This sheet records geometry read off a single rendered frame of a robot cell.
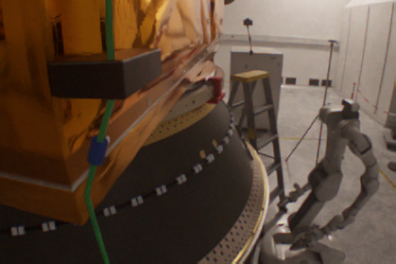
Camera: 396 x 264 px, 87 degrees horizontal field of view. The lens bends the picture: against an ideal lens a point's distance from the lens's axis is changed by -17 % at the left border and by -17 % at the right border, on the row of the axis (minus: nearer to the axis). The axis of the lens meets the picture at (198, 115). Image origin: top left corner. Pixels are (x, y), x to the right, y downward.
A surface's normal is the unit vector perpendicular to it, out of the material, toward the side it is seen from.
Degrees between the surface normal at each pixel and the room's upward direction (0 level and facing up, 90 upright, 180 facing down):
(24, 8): 89
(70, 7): 91
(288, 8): 90
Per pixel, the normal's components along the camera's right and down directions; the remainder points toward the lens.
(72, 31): 0.77, 0.21
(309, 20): -0.13, 0.34
